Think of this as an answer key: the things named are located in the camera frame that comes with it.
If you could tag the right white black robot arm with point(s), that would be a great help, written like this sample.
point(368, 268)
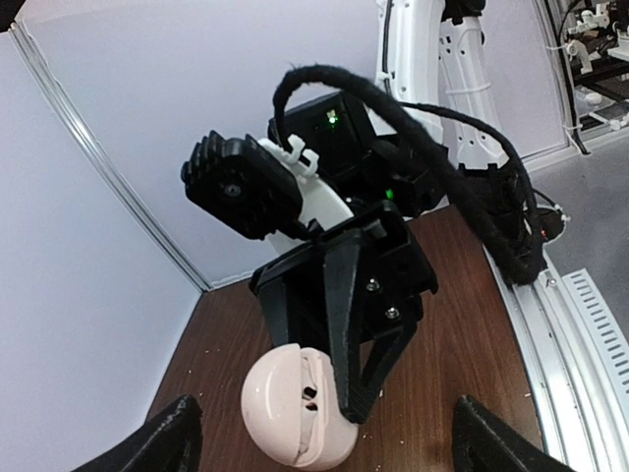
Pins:
point(432, 63)

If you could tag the left aluminium frame post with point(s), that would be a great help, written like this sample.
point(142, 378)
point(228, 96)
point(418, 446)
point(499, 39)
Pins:
point(95, 154)

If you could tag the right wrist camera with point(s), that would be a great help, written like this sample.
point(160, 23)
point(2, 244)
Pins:
point(263, 191)

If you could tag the pink round earbud case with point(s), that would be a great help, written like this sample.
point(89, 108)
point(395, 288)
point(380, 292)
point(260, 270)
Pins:
point(290, 409)

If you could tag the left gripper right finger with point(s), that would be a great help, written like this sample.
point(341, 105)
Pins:
point(483, 442)

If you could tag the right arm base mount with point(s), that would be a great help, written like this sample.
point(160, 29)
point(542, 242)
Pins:
point(524, 218)

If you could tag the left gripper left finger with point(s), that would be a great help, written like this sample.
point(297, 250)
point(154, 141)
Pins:
point(170, 441)

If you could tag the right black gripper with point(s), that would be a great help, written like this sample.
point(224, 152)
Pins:
point(354, 292)

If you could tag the front aluminium rail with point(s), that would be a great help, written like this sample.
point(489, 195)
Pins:
point(576, 359)

